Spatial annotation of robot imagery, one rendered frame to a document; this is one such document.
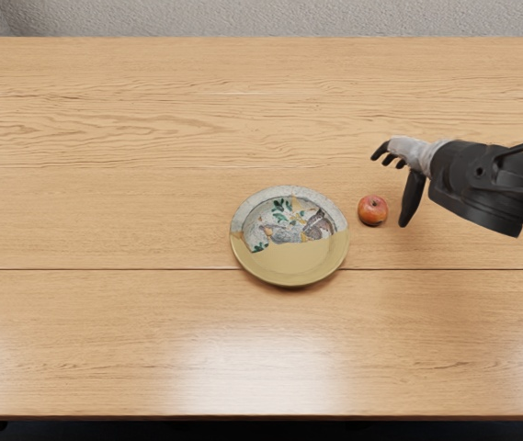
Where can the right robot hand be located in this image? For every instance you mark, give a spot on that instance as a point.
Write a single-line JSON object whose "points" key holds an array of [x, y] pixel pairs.
{"points": [[413, 154]]}

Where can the red apple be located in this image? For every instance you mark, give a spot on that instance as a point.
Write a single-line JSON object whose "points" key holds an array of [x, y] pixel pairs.
{"points": [[372, 210]]}

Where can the patterned yellow grey plate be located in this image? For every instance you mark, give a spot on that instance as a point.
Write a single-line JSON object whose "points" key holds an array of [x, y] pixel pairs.
{"points": [[288, 248]]}

